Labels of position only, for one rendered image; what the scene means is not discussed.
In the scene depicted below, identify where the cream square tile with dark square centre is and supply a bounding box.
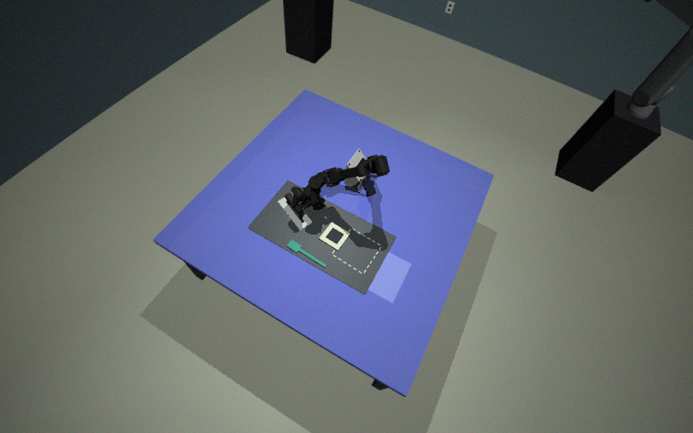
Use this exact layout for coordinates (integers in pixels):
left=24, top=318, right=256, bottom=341
left=319, top=222, right=350, bottom=250

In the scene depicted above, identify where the green small trowel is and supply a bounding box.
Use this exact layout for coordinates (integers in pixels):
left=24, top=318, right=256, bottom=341
left=286, top=240, right=327, bottom=268

